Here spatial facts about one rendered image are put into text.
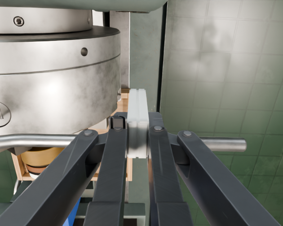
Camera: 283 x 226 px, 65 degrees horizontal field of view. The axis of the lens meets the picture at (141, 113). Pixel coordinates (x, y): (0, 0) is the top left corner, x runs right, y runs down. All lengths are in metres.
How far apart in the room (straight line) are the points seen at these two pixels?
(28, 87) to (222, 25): 1.39
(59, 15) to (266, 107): 1.68
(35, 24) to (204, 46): 1.31
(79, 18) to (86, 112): 0.13
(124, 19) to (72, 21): 0.28
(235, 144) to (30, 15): 0.26
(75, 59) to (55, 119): 0.08
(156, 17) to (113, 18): 0.35
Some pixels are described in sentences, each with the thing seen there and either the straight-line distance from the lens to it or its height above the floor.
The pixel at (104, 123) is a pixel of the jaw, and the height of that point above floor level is 1.11.
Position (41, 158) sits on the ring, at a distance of 0.46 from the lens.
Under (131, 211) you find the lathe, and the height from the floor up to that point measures 0.91.
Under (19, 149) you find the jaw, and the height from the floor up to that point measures 1.14.
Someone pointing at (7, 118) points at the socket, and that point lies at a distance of 0.30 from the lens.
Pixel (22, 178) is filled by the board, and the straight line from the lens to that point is 0.82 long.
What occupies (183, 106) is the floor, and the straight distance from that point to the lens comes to 1.63.
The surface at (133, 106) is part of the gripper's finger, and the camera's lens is 0.17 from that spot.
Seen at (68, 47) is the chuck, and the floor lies 1.20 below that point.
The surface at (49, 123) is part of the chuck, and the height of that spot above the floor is 1.22.
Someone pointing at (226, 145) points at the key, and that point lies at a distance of 0.19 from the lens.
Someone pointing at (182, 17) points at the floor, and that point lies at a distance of 1.49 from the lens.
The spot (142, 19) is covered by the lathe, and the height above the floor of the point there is 0.54.
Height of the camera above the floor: 1.47
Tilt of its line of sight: 65 degrees down
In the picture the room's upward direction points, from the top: 176 degrees clockwise
